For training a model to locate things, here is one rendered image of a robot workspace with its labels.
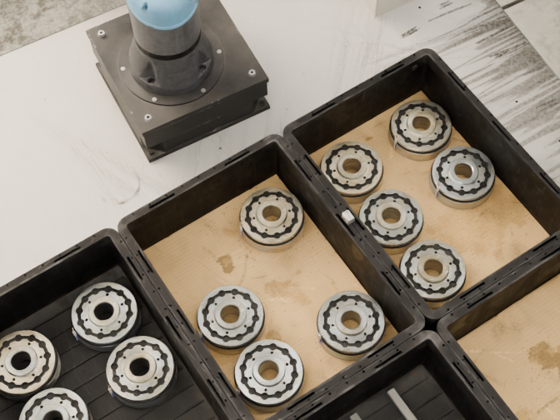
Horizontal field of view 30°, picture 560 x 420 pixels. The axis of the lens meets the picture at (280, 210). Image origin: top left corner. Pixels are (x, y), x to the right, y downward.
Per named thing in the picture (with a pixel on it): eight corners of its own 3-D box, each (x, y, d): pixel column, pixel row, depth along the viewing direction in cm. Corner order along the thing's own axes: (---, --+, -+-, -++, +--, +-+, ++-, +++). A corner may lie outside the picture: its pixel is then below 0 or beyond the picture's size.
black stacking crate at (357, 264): (126, 257, 169) (114, 225, 159) (278, 169, 176) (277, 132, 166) (258, 460, 153) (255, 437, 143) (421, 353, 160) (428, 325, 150)
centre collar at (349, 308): (328, 315, 158) (328, 313, 157) (357, 300, 159) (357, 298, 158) (345, 342, 156) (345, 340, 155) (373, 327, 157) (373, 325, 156)
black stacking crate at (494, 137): (281, 168, 176) (279, 132, 166) (422, 87, 184) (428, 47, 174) (422, 352, 160) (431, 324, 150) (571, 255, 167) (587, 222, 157)
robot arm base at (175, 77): (120, 38, 190) (113, 4, 182) (200, 19, 193) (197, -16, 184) (140, 105, 184) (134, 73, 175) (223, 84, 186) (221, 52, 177)
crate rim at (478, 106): (277, 137, 168) (277, 129, 166) (427, 52, 175) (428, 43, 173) (429, 330, 152) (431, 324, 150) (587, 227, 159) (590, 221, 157)
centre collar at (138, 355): (117, 367, 155) (116, 365, 154) (142, 346, 156) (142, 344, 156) (137, 390, 153) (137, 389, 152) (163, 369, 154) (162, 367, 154)
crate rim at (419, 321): (115, 230, 161) (112, 222, 158) (277, 137, 168) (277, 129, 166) (255, 443, 144) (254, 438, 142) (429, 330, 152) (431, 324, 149)
